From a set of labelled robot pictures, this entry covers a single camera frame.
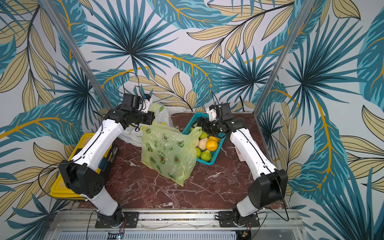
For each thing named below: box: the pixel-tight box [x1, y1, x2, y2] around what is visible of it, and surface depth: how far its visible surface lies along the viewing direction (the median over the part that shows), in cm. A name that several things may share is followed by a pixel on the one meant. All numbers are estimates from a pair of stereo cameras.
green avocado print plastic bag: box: [141, 123, 203, 187], surface depth 78 cm
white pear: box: [198, 137, 208, 151], surface depth 97 cm
